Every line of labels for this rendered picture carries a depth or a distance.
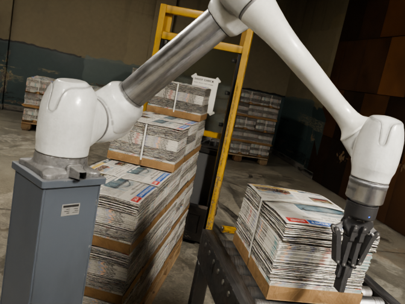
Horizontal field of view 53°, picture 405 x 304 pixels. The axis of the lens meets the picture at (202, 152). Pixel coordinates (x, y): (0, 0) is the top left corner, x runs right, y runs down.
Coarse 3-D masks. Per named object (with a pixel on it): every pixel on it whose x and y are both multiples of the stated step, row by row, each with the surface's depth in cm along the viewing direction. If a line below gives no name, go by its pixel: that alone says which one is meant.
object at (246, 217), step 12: (252, 192) 136; (264, 192) 133; (276, 192) 135; (288, 192) 139; (300, 192) 143; (252, 204) 135; (240, 216) 142; (252, 216) 132; (240, 228) 139; (252, 228) 130
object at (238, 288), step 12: (204, 240) 150; (216, 240) 146; (204, 252) 147; (216, 252) 136; (204, 264) 145; (216, 264) 131; (228, 264) 129; (204, 276) 142; (216, 276) 129; (228, 276) 121; (240, 276) 122; (216, 288) 127; (228, 288) 117; (240, 288) 115; (216, 300) 126; (228, 300) 115; (240, 300) 108; (252, 300) 110
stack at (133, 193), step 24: (96, 168) 198; (120, 168) 207; (144, 168) 216; (120, 192) 169; (144, 192) 175; (168, 192) 220; (96, 216) 165; (120, 216) 163; (144, 216) 174; (168, 216) 231; (120, 240) 165; (144, 240) 185; (168, 240) 251; (96, 264) 168; (120, 264) 166; (144, 264) 198; (168, 264) 272; (96, 288) 170; (120, 288) 168; (144, 288) 210
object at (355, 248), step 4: (364, 228) 99; (360, 232) 100; (364, 232) 99; (360, 236) 100; (364, 236) 100; (356, 240) 101; (360, 240) 100; (352, 244) 102; (356, 244) 101; (360, 244) 101; (352, 248) 102; (356, 248) 101; (352, 252) 102; (356, 252) 101; (348, 256) 103; (352, 256) 102; (356, 256) 101; (352, 260) 101; (356, 260) 101; (352, 264) 102
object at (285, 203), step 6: (264, 204) 125; (282, 204) 124; (288, 204) 125; (294, 204) 127; (300, 204) 128; (306, 204) 129; (312, 204) 130; (258, 210) 128; (264, 210) 124; (318, 210) 126; (324, 210) 127; (330, 210) 128; (336, 210) 130; (258, 222) 127; (258, 228) 125; (252, 234) 128; (258, 234) 124; (252, 246) 127; (252, 252) 126
